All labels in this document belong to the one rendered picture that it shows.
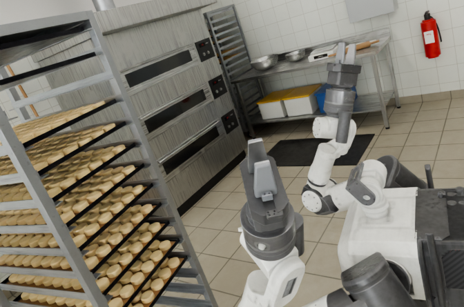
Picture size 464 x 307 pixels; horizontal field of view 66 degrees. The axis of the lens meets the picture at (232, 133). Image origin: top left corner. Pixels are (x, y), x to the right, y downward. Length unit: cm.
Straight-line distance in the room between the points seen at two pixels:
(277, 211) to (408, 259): 41
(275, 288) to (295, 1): 457
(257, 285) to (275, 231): 19
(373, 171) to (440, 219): 16
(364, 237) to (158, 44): 307
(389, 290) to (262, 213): 34
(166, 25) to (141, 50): 44
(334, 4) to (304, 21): 44
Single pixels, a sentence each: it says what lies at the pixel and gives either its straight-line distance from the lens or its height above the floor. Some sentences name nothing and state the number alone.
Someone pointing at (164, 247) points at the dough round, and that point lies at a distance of 156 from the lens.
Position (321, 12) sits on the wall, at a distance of 492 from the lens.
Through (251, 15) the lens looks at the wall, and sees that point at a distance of 536.
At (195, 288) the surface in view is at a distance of 176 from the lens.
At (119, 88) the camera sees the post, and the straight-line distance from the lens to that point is 138.
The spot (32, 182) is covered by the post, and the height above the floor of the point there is 140.
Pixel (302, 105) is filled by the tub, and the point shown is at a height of 36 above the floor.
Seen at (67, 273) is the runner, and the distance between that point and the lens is 136.
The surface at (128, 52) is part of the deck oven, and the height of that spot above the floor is 166.
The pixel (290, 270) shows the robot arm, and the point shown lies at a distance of 64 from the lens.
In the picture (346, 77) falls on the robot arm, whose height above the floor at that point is 137.
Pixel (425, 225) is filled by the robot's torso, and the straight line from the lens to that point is 88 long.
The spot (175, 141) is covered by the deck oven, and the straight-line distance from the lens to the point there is 360.
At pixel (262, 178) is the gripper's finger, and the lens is 48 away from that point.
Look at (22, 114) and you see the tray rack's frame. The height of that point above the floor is 154.
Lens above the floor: 164
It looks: 17 degrees down
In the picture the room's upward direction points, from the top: 19 degrees counter-clockwise
